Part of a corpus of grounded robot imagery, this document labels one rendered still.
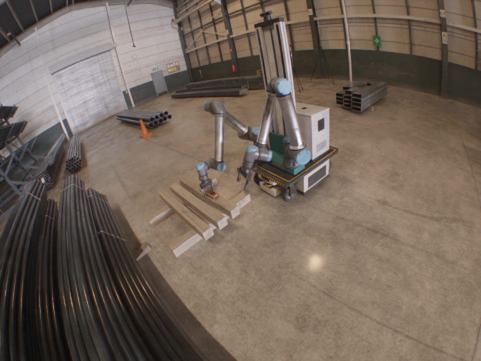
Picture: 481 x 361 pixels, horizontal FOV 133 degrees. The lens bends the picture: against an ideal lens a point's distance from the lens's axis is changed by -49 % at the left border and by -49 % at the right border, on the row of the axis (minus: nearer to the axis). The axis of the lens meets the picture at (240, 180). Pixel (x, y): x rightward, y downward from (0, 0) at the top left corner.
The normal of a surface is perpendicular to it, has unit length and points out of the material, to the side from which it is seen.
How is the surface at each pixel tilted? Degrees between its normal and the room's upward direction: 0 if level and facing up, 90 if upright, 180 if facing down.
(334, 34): 90
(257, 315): 0
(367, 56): 90
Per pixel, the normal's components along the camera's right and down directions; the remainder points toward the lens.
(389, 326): -0.18, -0.82
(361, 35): -0.71, 0.49
